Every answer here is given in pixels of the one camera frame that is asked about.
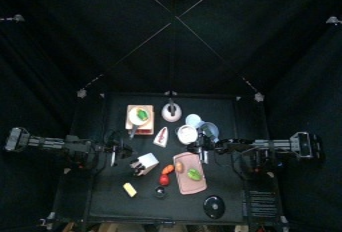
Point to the white toy knife block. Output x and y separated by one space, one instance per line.
145 163

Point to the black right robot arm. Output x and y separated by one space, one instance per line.
271 145

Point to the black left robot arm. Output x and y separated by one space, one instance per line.
48 141

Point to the grey bowl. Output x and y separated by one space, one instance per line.
187 134

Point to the blue toy bowl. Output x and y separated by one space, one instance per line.
209 129

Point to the green toy pepper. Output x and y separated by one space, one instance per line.
193 174

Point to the tan toy egg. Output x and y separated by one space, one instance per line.
179 166

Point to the pale blue small plate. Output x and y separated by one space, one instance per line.
192 120

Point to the white and red wedge toy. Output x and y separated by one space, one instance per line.
160 137

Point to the orange toy carrot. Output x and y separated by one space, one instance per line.
167 169

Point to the pink cutting board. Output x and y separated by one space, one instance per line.
189 182

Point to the wooden board with green item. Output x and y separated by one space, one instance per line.
140 119

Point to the yellow toy cheese block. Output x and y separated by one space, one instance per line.
129 189

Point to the white toy frying pan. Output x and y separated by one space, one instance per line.
137 116

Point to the red toy tomato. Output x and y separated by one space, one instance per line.
164 179

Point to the green toy vegetable in pan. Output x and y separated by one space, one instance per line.
141 113

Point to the black shiny ball toy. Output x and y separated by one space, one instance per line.
160 192

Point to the black round lid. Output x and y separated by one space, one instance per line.
213 206

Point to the white printed label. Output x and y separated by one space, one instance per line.
261 204

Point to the grey frame corner bracket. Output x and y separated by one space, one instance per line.
81 93
257 96
332 20
16 18

